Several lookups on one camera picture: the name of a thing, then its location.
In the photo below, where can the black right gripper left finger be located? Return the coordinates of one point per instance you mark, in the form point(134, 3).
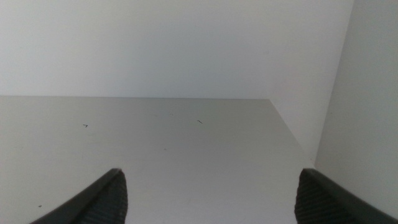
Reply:
point(102, 205)

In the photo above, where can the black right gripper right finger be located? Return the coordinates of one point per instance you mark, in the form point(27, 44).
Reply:
point(320, 202)

